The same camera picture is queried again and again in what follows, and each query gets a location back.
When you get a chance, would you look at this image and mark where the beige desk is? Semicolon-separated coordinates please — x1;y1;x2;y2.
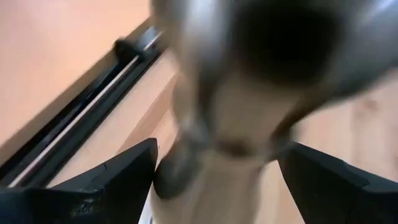
0;0;152;162

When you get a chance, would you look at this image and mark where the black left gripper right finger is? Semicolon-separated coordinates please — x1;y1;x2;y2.
276;142;398;224

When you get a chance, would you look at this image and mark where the black clamp knob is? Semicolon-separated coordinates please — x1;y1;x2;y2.
113;37;142;65

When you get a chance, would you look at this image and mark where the black aluminium table frame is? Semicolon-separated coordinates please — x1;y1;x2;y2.
0;18;167;189

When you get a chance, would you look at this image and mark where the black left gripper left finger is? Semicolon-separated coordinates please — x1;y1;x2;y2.
0;138;159;224

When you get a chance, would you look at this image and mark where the silver lamp stand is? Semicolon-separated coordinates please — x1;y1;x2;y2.
149;0;398;224

